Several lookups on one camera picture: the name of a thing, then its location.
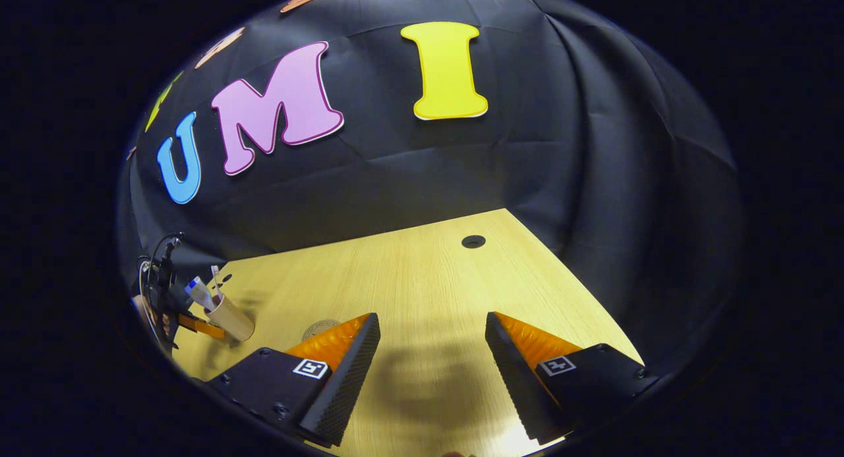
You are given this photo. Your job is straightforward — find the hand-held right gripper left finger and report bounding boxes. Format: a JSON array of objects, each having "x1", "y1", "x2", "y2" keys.
[{"x1": 208, "y1": 313, "x2": 382, "y2": 448}]

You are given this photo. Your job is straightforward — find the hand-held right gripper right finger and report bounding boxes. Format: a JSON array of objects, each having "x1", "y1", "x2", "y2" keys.
[{"x1": 485, "y1": 312, "x2": 660, "y2": 446}]

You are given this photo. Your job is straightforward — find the white toothpaste tube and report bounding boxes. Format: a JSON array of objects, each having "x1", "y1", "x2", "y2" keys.
[{"x1": 184, "y1": 276, "x2": 216, "y2": 313}]

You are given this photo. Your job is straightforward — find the beige cup with wooden handle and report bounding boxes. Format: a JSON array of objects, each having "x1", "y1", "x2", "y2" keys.
[{"x1": 204, "y1": 292, "x2": 256, "y2": 343}]

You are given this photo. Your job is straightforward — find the round brown coaster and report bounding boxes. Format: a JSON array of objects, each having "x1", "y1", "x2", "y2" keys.
[{"x1": 302, "y1": 319, "x2": 342, "y2": 342}]

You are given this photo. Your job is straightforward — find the wooden desktop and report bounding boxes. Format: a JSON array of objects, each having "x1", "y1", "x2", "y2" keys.
[{"x1": 173, "y1": 208, "x2": 646, "y2": 457}]

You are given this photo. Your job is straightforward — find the black backdrop cloth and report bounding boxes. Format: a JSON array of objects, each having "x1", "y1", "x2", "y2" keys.
[{"x1": 117, "y1": 0, "x2": 746, "y2": 379}]

